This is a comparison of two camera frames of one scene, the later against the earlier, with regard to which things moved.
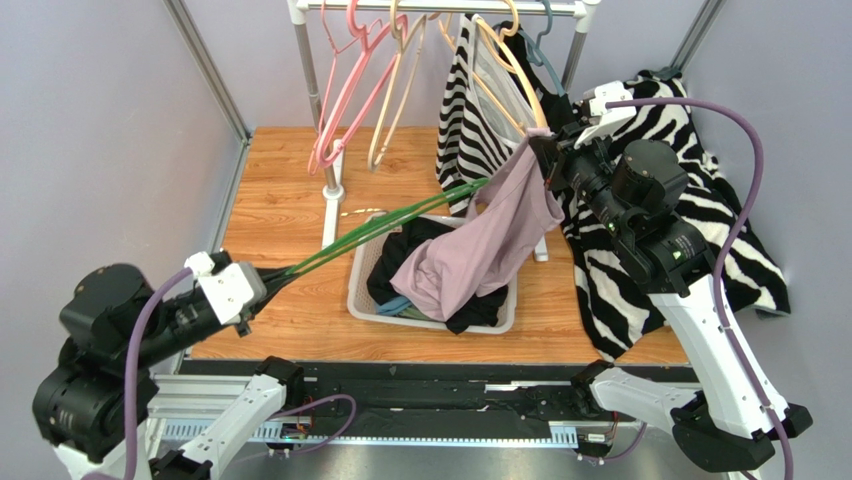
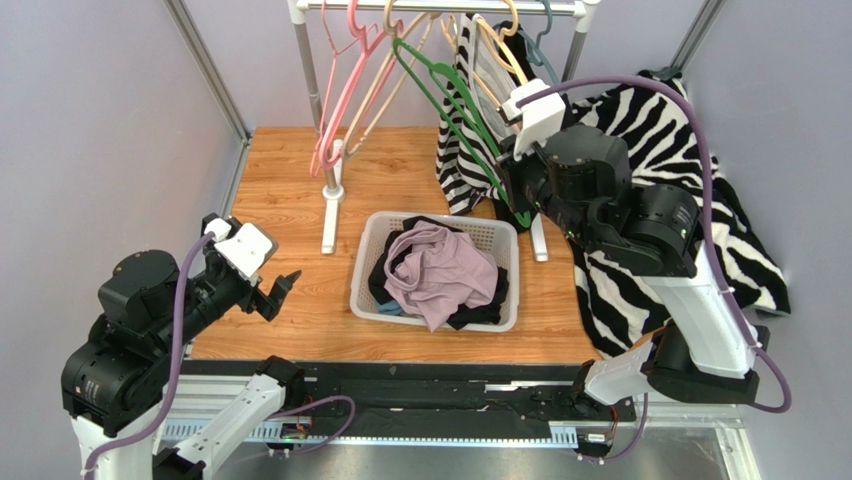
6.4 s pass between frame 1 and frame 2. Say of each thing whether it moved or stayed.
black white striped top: stayed
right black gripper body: moved
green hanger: moved
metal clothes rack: stayed
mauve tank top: moved
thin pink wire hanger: stayed
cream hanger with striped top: stayed
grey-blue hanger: stayed
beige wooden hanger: moved
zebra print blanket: stayed
